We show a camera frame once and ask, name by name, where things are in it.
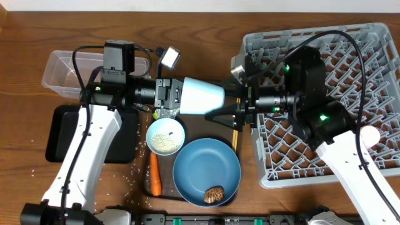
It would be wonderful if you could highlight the light blue cup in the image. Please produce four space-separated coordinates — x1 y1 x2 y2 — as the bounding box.
180 77 225 115

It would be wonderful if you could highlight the grey dishwasher rack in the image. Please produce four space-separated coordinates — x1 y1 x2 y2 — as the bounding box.
241 22 399 189

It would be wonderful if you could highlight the yellow green foil wrapper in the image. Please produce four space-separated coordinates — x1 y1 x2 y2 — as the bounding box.
152 108 180 120

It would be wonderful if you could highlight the clear plastic bin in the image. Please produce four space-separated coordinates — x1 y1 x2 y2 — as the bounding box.
41 49 150 100

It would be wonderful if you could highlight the dark brown tray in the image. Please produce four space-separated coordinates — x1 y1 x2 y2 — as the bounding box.
141 114 241 201

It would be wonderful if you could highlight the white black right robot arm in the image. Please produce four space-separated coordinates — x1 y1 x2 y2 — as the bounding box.
205 46 399 224

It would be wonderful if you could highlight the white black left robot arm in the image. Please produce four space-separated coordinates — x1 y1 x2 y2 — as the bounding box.
20 40 183 224

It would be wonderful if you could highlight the blue plate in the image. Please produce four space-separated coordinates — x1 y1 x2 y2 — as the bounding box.
172 138 241 208

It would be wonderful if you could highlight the black rail with green clips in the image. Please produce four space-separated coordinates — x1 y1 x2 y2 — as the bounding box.
93 204 348 225

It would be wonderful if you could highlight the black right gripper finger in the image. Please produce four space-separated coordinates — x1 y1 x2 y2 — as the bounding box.
218 75 247 97
204 103 241 130

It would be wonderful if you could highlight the black camera cable right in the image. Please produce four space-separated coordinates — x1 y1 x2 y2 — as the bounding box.
243 29 400 213

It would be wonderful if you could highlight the orange carrot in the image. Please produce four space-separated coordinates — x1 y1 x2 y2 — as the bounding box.
150 152 162 196

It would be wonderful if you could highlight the light blue rice bowl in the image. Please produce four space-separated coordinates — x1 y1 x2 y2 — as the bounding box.
146 118 186 156

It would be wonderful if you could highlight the brown shiitake mushroom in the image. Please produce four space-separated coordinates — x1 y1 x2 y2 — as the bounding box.
204 186 224 204

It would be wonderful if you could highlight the black bin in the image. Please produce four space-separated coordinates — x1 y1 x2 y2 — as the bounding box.
45 105 139 164

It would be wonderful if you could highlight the pink cup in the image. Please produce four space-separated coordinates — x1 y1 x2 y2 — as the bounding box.
360 126 381 149

